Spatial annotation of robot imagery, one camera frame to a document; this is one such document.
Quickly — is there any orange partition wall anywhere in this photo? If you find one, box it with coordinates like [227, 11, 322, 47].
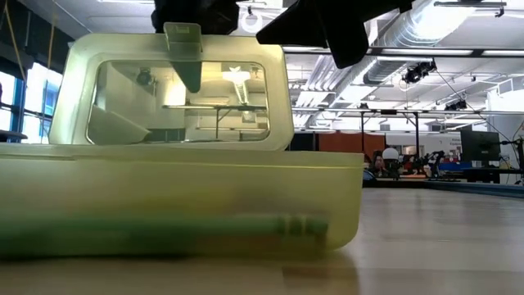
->
[318, 132, 386, 167]

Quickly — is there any black aluminium table frame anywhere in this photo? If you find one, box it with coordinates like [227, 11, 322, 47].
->
[363, 179, 524, 201]

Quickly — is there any black ceiling camera cluster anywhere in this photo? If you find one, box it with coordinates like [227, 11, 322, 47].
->
[401, 60, 438, 85]

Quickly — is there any silver ceiling air duct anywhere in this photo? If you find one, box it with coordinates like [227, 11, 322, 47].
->
[363, 0, 463, 86]

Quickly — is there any grey desk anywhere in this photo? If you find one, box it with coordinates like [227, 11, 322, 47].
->
[0, 129, 29, 143]

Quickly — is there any yellow hanging cord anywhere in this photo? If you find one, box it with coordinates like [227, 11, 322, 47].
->
[2, 0, 26, 81]
[47, 0, 57, 71]

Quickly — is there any black computer monitor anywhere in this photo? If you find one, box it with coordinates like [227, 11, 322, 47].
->
[459, 129, 502, 162]

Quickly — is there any yellow-green translucent supply box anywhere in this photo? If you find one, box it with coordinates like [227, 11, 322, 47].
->
[0, 21, 366, 260]

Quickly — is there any black pole frame rig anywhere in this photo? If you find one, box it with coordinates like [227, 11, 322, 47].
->
[292, 105, 422, 165]

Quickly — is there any large window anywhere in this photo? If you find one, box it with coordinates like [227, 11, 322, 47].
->
[0, 63, 63, 144]

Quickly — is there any black ceiling light rail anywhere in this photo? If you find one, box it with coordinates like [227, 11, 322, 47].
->
[282, 43, 499, 58]

